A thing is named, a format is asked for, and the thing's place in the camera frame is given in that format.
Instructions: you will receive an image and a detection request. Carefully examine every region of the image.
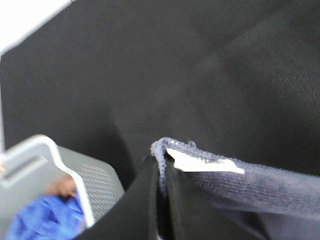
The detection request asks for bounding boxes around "bright blue cloth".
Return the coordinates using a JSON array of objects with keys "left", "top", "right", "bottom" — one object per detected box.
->
[{"left": 4, "top": 195, "right": 86, "bottom": 240}]

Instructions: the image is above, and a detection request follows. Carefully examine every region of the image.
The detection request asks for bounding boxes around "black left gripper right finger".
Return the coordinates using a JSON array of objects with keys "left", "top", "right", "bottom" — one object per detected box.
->
[{"left": 166, "top": 162, "right": 266, "bottom": 240}]

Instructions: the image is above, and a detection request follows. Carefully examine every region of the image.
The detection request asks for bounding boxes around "grey perforated laundry basket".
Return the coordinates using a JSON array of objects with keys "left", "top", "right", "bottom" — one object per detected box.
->
[{"left": 0, "top": 135, "right": 124, "bottom": 240}]

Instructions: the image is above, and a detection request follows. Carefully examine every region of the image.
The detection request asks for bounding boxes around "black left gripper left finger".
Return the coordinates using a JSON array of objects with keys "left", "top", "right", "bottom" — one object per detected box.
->
[{"left": 77, "top": 157, "right": 158, "bottom": 240}]

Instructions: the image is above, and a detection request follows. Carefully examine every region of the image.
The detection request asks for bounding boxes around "grey-blue microfibre towel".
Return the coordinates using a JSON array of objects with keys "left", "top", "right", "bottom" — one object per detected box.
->
[{"left": 150, "top": 136, "right": 320, "bottom": 240}]

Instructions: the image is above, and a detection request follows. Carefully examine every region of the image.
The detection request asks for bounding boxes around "brown cloth in basket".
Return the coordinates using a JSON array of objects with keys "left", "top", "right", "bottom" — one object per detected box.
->
[{"left": 47, "top": 175, "right": 77, "bottom": 198}]

